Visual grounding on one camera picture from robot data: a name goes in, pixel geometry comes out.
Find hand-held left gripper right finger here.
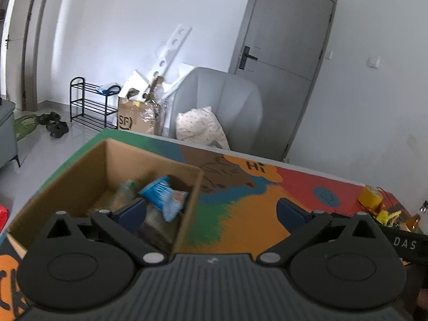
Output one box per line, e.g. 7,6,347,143
256,198,382,268

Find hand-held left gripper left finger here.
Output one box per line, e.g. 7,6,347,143
44,197,168,267

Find blue snack packet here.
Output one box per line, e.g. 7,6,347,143
138,175,189,222

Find cardboard box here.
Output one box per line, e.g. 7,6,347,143
6,139,204,260

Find yellow toy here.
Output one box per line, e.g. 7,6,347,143
376,207,402,225

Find colourful printed table mat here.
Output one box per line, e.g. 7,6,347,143
0,129,428,321

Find yellow cup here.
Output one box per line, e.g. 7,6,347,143
358,185,385,213

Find brown printed shipping box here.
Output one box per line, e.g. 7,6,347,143
117,95,161,136

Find white dotted pillow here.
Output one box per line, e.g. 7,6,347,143
176,106,231,150

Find dark sandal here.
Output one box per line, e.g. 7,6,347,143
46,120,69,138
37,112,62,125

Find black metal shoe rack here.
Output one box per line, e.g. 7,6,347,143
70,78,121,132

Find grey armchair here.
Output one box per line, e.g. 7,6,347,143
165,67,263,156

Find green floor mat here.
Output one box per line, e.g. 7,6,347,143
13,114,39,141

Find grey sofa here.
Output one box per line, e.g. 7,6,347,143
0,98,21,171

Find white board with holes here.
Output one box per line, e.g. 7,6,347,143
147,23,193,98

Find grey room door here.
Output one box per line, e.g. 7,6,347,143
0,0,54,112

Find black door handle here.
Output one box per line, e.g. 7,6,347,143
239,46,259,70

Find grey door with handle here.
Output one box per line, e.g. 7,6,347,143
228,0,338,163

